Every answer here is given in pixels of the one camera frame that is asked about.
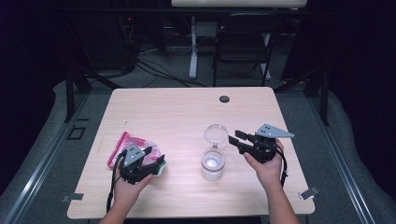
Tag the black metal stand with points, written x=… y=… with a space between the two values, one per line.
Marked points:
x=324 y=99
x=69 y=93

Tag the black folding chair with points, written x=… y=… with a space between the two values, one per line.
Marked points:
x=243 y=37

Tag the grey tape piece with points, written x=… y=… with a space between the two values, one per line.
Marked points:
x=73 y=197
x=308 y=193

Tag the aluminium floor rail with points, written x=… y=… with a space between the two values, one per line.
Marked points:
x=342 y=168
x=40 y=174

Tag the person's left hand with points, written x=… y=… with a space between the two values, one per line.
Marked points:
x=127 y=196

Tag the black equipment cabinet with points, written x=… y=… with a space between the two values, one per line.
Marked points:
x=102 y=43

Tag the dark curtain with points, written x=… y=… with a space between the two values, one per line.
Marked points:
x=364 y=77
x=28 y=77

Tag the black floor tape square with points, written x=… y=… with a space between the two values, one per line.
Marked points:
x=69 y=133

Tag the black floor tape strip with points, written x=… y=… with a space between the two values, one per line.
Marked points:
x=82 y=119

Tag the clear glass jar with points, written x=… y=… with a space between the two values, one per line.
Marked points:
x=213 y=171

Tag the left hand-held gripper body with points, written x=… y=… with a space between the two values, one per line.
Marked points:
x=134 y=155

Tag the red and white plastic bag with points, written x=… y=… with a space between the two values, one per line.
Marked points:
x=130 y=140

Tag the white desk leg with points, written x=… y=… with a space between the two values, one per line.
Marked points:
x=193 y=46

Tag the person's right hand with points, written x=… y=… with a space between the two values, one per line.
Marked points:
x=271 y=174

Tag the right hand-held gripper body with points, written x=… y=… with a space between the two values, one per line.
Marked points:
x=264 y=149

